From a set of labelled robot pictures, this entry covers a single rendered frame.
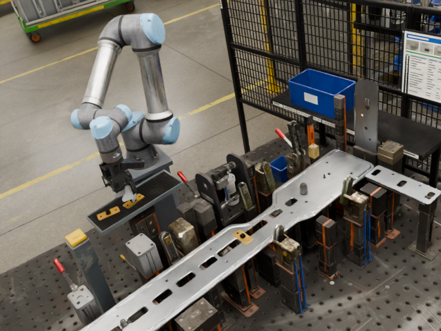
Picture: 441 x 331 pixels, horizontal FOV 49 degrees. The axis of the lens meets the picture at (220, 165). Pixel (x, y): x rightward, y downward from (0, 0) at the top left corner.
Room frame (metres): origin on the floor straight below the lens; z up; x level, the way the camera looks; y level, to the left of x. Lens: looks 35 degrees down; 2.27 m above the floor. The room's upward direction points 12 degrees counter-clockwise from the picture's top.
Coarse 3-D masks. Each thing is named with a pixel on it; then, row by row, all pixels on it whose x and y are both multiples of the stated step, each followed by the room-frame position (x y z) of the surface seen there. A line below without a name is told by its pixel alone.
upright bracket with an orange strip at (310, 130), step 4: (308, 116) 1.77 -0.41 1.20; (312, 116) 1.78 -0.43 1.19; (308, 120) 1.76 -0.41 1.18; (312, 120) 1.78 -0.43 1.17; (308, 124) 1.77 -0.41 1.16; (312, 124) 1.78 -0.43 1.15; (308, 128) 1.77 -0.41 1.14; (312, 128) 1.77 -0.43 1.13; (308, 132) 1.77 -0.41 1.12; (312, 132) 1.77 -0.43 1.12; (308, 136) 1.77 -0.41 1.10; (312, 136) 1.77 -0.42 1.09; (308, 140) 1.77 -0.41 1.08; (312, 140) 1.77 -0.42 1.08; (308, 144) 1.77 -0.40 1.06
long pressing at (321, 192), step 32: (320, 160) 1.71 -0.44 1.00; (352, 160) 1.67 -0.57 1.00; (288, 192) 1.54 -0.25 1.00; (320, 192) 1.50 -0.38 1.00; (256, 224) 1.40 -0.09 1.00; (288, 224) 1.36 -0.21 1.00; (192, 256) 1.29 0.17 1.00; (224, 256) 1.26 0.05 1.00; (160, 288) 1.17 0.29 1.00; (192, 288) 1.14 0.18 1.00; (96, 320) 1.08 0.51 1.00; (160, 320) 1.03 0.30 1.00
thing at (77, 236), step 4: (72, 232) 1.37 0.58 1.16; (76, 232) 1.37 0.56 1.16; (80, 232) 1.36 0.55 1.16; (68, 236) 1.36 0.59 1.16; (72, 236) 1.35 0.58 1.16; (76, 236) 1.35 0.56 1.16; (80, 236) 1.34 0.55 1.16; (84, 236) 1.34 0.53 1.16; (68, 240) 1.33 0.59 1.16; (72, 240) 1.33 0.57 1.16; (76, 240) 1.33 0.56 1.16; (80, 240) 1.33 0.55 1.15; (72, 244) 1.31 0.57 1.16
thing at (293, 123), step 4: (288, 124) 1.72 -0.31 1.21; (292, 124) 1.73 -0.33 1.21; (296, 124) 1.70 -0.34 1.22; (300, 124) 1.70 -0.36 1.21; (288, 128) 1.72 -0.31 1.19; (292, 128) 1.71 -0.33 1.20; (296, 128) 1.69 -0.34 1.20; (300, 128) 1.70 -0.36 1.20; (292, 132) 1.71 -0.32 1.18; (296, 132) 1.72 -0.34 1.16; (292, 136) 1.71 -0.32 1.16; (296, 136) 1.72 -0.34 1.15; (292, 140) 1.71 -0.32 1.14; (296, 140) 1.72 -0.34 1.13; (300, 140) 1.72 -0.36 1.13; (292, 144) 1.71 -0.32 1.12; (296, 144) 1.70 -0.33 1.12; (300, 144) 1.71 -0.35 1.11; (296, 148) 1.70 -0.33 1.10; (300, 148) 1.71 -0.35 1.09; (296, 152) 1.69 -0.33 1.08
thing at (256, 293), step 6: (234, 240) 1.35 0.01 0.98; (234, 246) 1.36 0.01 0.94; (252, 258) 1.33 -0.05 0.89; (246, 264) 1.32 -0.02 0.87; (252, 264) 1.33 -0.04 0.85; (246, 270) 1.33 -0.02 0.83; (252, 270) 1.33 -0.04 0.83; (246, 276) 1.33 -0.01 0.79; (252, 276) 1.32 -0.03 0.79; (252, 282) 1.32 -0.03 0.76; (252, 288) 1.32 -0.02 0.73; (258, 288) 1.33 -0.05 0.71; (252, 294) 1.31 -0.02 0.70; (258, 294) 1.30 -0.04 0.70
